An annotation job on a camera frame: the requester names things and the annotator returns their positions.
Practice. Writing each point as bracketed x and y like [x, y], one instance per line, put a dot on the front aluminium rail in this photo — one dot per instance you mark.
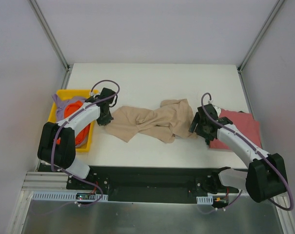
[45, 181]

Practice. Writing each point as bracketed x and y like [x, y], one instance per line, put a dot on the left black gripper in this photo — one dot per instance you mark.
[105, 117]

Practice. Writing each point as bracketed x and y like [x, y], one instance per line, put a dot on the aluminium frame post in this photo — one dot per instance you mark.
[262, 32]
[48, 32]

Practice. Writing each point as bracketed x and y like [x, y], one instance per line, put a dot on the right white cable duct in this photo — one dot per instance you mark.
[204, 200]

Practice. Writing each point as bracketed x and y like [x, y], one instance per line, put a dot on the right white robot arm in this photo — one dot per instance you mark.
[266, 173]

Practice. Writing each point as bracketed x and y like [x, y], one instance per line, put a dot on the lilac t shirt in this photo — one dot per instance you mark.
[61, 104]

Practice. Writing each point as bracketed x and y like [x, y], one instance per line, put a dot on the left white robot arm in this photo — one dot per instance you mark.
[57, 142]

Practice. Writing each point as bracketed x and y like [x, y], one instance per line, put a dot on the white cable duct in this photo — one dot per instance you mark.
[204, 200]
[68, 196]

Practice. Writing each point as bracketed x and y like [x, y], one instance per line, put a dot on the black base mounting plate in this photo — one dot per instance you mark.
[165, 195]

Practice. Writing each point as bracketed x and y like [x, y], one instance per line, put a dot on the beige t shirt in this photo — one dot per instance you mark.
[172, 119]

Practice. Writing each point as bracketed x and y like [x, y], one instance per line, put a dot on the left white cable duct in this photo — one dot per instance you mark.
[68, 196]

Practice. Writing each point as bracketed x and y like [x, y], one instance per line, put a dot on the left aluminium frame post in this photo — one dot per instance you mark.
[48, 32]

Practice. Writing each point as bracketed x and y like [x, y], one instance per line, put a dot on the orange t shirt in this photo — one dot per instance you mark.
[81, 138]

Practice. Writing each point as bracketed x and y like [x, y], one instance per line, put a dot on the right aluminium frame post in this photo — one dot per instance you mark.
[262, 32]

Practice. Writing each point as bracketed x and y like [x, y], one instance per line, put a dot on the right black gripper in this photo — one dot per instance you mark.
[197, 122]

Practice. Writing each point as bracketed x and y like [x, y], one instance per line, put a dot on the folded red t shirt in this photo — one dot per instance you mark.
[244, 122]

